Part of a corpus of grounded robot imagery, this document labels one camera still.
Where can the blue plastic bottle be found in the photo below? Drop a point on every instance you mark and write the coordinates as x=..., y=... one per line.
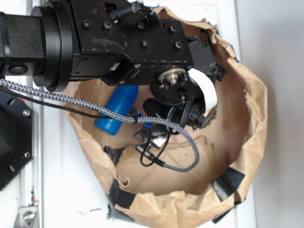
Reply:
x=120, y=102

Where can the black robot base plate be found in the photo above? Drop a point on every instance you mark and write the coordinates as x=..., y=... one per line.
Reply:
x=15, y=137

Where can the brown paper bag bin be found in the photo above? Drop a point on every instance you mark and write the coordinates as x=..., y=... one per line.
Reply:
x=231, y=148

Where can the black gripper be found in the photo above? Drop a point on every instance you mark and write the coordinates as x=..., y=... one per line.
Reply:
x=187, y=97

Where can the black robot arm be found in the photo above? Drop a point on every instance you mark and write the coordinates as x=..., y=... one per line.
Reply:
x=117, y=41

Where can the aluminium frame rail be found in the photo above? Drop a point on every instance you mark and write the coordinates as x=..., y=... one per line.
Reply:
x=31, y=183

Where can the metal corner bracket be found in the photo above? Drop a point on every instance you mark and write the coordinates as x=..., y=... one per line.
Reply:
x=27, y=217

